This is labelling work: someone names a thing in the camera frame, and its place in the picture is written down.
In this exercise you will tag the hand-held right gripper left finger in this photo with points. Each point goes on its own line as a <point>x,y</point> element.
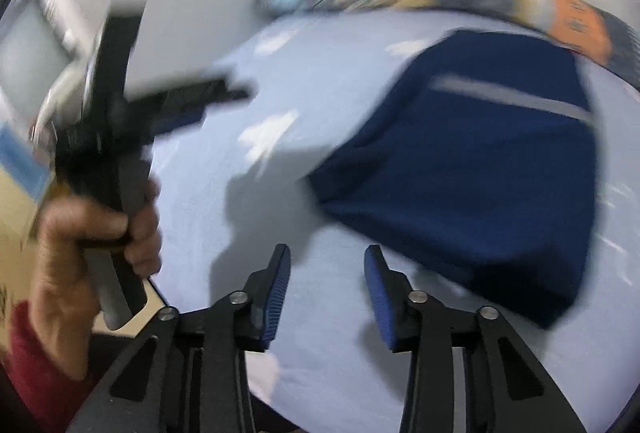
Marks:
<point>274,298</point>

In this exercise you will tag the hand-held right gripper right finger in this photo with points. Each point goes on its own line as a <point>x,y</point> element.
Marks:
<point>379,303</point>

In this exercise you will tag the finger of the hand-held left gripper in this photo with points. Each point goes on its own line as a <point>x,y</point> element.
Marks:
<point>205,92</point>
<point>175,122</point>

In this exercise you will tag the navy blue jacket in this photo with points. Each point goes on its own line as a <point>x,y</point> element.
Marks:
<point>465,193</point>

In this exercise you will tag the person's left forearm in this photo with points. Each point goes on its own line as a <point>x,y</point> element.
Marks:
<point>35,378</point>

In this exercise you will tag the person's left hand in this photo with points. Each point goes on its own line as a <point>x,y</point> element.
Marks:
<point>60,263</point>

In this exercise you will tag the white bed sheet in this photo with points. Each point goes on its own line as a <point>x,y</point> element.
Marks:
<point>215,193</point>

